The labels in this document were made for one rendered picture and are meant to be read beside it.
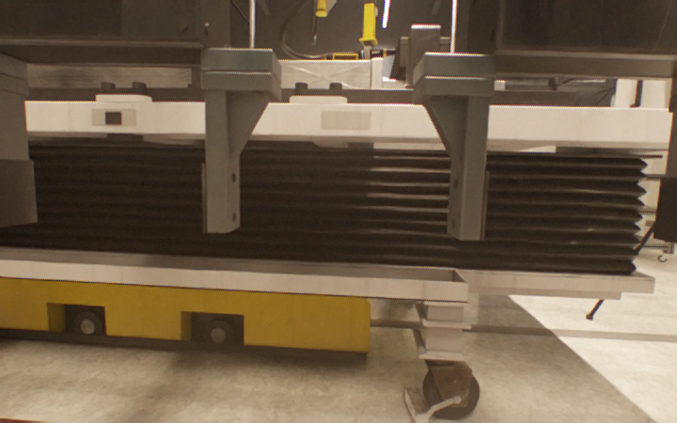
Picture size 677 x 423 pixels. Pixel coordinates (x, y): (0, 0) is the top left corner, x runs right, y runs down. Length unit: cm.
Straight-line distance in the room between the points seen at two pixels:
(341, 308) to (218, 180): 109
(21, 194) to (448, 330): 93
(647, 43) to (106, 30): 28
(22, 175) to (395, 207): 88
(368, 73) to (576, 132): 49
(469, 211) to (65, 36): 23
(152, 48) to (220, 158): 7
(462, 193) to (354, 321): 110
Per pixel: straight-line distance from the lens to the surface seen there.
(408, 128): 73
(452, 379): 111
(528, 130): 79
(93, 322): 174
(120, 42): 23
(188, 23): 21
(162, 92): 90
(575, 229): 120
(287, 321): 132
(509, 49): 21
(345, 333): 131
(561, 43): 22
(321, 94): 75
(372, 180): 103
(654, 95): 360
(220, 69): 21
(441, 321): 101
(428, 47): 82
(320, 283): 93
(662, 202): 30
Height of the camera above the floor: 70
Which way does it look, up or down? 6 degrees down
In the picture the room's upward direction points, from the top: 1 degrees clockwise
